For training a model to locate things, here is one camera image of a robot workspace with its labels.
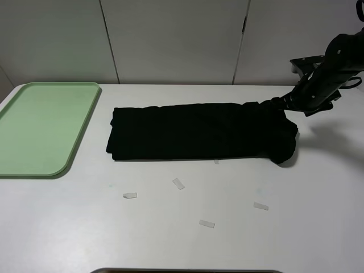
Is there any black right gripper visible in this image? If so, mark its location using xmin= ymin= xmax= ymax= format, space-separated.
xmin=270 ymin=56 xmax=341 ymax=117

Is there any black short sleeve shirt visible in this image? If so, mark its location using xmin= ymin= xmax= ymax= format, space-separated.
xmin=106 ymin=102 xmax=298 ymax=164

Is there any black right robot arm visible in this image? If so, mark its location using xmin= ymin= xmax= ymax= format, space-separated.
xmin=270 ymin=30 xmax=363 ymax=117

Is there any light green plastic tray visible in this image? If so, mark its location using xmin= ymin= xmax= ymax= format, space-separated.
xmin=1 ymin=82 xmax=101 ymax=177

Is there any clear tape piece right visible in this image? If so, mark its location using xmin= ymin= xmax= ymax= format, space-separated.
xmin=253 ymin=202 xmax=269 ymax=211

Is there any clear tape piece centre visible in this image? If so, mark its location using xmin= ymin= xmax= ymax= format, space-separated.
xmin=172 ymin=178 xmax=185 ymax=190

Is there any clear tape piece front left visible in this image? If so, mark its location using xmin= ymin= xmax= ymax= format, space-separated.
xmin=123 ymin=192 xmax=138 ymax=200

